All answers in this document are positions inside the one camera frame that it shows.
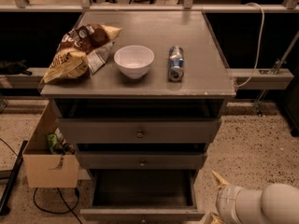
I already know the blue silver soda can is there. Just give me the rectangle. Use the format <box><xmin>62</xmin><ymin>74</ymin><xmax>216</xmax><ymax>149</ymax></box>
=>
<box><xmin>168</xmin><ymin>46</ymin><xmax>184</xmax><ymax>82</ymax></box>

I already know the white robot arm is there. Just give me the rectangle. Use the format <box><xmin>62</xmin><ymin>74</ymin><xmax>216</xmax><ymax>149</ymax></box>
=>
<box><xmin>204</xmin><ymin>171</ymin><xmax>299</xmax><ymax>224</ymax></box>

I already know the yellow brown chip bag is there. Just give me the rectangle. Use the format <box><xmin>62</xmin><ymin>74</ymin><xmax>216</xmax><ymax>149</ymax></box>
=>
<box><xmin>42</xmin><ymin>23</ymin><xmax>121</xmax><ymax>84</ymax></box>

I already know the black object on ledge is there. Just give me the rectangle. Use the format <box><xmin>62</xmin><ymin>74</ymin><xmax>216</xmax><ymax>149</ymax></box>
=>
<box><xmin>0</xmin><ymin>60</ymin><xmax>32</xmax><ymax>76</ymax></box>

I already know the black metal floor bar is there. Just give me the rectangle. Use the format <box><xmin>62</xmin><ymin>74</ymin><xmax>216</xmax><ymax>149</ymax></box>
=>
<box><xmin>0</xmin><ymin>140</ymin><xmax>28</xmax><ymax>216</ymax></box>

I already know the white bowl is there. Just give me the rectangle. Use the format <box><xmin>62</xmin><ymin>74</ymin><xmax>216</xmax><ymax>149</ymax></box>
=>
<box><xmin>114</xmin><ymin>45</ymin><xmax>154</xmax><ymax>79</ymax></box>

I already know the white hanging cable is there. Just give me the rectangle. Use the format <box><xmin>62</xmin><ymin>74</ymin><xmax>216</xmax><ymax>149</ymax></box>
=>
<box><xmin>233</xmin><ymin>2</ymin><xmax>265</xmax><ymax>91</ymax></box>

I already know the grey middle drawer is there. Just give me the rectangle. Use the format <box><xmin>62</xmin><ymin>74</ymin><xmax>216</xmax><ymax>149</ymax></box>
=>
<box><xmin>76</xmin><ymin>143</ymin><xmax>206</xmax><ymax>170</ymax></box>

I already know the grey drawer cabinet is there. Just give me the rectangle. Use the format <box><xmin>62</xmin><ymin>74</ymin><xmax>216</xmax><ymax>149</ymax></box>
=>
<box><xmin>39</xmin><ymin>10</ymin><xmax>236</xmax><ymax>173</ymax></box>

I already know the grey bottom drawer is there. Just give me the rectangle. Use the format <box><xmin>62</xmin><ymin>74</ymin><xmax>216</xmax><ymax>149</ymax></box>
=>
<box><xmin>80</xmin><ymin>170</ymin><xmax>205</xmax><ymax>224</ymax></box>

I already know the green packet in box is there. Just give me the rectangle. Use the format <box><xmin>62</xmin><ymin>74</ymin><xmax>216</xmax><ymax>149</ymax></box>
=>
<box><xmin>46</xmin><ymin>133</ymin><xmax>59</xmax><ymax>150</ymax></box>

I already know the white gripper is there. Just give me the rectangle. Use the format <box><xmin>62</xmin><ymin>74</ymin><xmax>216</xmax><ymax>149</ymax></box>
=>
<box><xmin>204</xmin><ymin>171</ymin><xmax>247</xmax><ymax>224</ymax></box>

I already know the grey top drawer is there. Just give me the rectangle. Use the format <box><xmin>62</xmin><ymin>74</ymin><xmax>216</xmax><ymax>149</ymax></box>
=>
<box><xmin>55</xmin><ymin>98</ymin><xmax>222</xmax><ymax>145</ymax></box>

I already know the cardboard box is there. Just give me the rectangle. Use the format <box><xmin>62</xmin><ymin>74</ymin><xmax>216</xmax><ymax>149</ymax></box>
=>
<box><xmin>22</xmin><ymin>103</ymin><xmax>79</xmax><ymax>188</ymax></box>

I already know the grey drawer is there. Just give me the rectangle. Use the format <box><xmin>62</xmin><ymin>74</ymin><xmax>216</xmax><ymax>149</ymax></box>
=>
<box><xmin>80</xmin><ymin>170</ymin><xmax>205</xmax><ymax>224</ymax></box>
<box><xmin>76</xmin><ymin>143</ymin><xmax>206</xmax><ymax>170</ymax></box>
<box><xmin>55</xmin><ymin>98</ymin><xmax>222</xmax><ymax>145</ymax></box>

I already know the black floor cable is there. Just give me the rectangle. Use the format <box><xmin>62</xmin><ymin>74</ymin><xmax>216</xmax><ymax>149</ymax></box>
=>
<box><xmin>32</xmin><ymin>187</ymin><xmax>83</xmax><ymax>224</ymax></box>

